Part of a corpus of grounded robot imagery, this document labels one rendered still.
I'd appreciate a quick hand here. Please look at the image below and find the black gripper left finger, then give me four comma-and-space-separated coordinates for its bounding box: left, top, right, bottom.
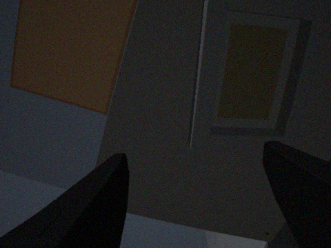
0, 154, 130, 248

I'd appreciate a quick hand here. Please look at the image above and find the grey rectangular picture frame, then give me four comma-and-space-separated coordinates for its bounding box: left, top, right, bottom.
188, 0, 331, 152

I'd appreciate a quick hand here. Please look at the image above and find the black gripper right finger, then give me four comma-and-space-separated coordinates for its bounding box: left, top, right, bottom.
262, 141, 331, 248

